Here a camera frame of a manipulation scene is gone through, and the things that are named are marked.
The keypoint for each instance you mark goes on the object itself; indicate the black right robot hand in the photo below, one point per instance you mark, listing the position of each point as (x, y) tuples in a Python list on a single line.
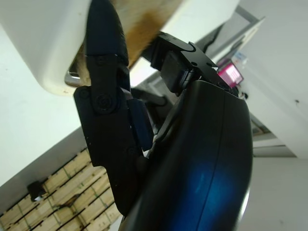
[(204, 156)]

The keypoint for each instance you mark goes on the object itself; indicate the slice of bread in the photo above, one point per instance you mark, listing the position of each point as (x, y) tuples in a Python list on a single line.
[(142, 26)]

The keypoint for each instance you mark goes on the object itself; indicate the cream white toaster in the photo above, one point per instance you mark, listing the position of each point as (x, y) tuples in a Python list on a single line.
[(43, 43)]

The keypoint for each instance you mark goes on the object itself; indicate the pink monitor screen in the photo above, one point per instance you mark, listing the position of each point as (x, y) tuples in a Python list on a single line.
[(231, 74)]

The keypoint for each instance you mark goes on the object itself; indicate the black trash bin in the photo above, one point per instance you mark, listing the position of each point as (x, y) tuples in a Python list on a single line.
[(36, 191)]

